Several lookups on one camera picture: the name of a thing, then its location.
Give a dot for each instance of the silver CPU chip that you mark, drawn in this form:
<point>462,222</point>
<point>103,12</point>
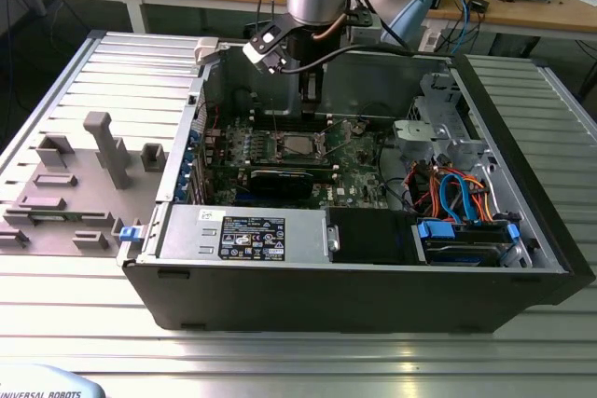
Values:
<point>299,144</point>

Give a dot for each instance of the CPU socket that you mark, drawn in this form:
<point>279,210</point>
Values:
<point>281,149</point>

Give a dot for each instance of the green motherboard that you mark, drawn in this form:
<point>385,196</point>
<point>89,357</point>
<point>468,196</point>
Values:
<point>354,169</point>

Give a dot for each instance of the black graphics card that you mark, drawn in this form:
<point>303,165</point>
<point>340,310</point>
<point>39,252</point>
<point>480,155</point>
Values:
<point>280,183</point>

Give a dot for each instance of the beige case latch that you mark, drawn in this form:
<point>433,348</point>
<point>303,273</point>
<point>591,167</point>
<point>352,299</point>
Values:
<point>206,49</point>

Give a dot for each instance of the white labelled box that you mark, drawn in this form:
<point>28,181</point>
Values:
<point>430,39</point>

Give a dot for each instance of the silver metal drive cage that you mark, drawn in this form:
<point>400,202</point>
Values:
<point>443,113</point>

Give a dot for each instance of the small black box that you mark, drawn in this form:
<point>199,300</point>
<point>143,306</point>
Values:
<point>479,5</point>

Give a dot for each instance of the hard disk in blue carrier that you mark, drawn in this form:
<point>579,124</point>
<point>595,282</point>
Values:
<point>436,232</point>

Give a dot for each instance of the grey power supply unit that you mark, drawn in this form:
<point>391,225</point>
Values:
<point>186,235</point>

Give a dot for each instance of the black PC case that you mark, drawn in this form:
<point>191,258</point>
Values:
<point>326,295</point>

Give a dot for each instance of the blue plastic clip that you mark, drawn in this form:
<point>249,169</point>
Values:
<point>129,234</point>

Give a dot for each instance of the grey parts rack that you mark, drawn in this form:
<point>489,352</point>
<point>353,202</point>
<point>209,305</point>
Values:
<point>93,202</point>

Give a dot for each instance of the green RAM stick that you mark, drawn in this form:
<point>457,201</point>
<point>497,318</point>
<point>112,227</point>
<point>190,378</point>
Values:
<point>46,218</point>

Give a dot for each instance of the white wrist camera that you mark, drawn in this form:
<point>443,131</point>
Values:
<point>261,48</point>

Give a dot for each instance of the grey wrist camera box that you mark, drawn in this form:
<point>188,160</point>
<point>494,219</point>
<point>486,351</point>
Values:
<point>364,33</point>

